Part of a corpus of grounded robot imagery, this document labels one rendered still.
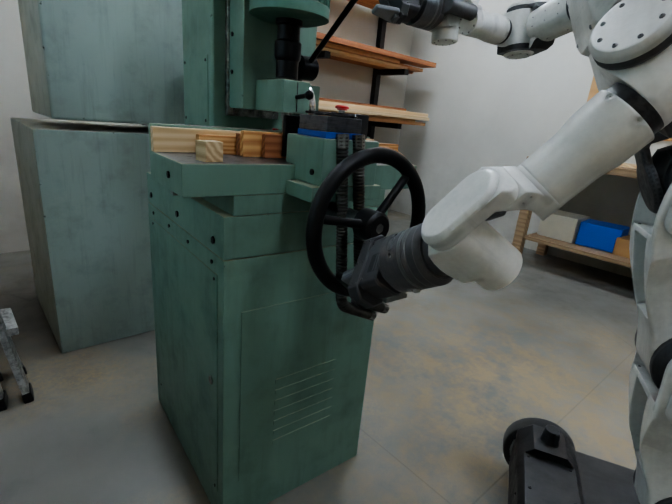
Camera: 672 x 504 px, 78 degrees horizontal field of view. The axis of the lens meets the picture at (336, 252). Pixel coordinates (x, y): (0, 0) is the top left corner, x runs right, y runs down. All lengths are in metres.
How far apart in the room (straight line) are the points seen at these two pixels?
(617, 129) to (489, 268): 0.19
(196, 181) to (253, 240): 0.17
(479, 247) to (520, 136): 3.77
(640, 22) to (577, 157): 0.13
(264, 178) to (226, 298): 0.26
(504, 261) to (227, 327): 0.59
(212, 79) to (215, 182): 0.42
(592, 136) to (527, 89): 3.79
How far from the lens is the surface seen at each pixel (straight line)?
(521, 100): 4.29
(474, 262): 0.51
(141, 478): 1.42
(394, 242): 0.57
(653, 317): 0.97
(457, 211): 0.48
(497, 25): 1.30
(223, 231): 0.83
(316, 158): 0.81
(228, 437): 1.08
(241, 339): 0.94
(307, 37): 1.29
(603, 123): 0.50
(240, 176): 0.82
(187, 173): 0.78
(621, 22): 0.53
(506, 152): 4.30
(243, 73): 1.09
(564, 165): 0.49
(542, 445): 1.35
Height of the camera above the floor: 1.00
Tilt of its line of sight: 18 degrees down
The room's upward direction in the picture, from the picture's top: 5 degrees clockwise
